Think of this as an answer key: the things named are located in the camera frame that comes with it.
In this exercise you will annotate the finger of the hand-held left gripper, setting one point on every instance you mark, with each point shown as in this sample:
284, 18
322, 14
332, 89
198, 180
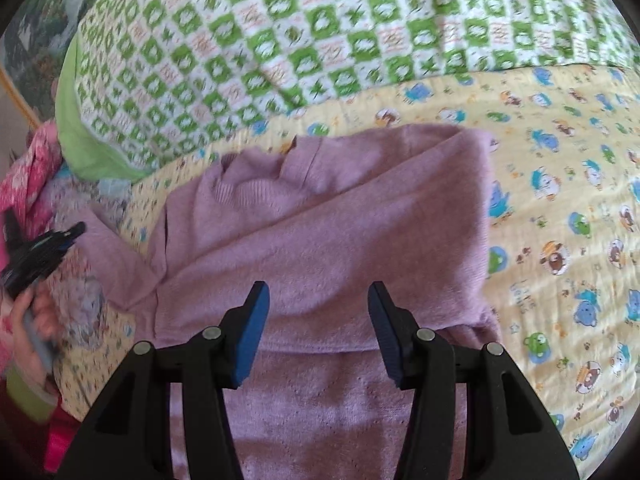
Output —
67, 237

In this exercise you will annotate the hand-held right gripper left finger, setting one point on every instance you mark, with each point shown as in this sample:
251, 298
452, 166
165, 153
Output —
252, 340

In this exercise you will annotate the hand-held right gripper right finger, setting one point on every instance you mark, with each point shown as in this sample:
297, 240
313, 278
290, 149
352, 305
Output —
387, 340

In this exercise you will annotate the purple knit sweater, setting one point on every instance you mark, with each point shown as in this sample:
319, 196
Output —
325, 235

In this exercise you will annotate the person's left hand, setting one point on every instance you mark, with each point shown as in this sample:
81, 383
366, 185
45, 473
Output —
30, 350

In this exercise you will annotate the purple floral pillow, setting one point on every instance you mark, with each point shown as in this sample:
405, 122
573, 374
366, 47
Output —
85, 305

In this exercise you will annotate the pink floral quilt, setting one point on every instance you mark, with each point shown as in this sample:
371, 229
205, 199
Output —
35, 170

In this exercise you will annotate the person's red clothing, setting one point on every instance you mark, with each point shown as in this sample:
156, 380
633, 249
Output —
45, 440

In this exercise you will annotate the yellow bear-print bed sheet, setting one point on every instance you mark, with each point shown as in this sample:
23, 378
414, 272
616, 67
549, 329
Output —
550, 210

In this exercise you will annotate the green checkered quilt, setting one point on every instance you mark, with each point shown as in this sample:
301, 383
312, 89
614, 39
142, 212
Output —
300, 35

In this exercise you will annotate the framed wall picture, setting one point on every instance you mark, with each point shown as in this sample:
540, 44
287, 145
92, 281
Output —
35, 35

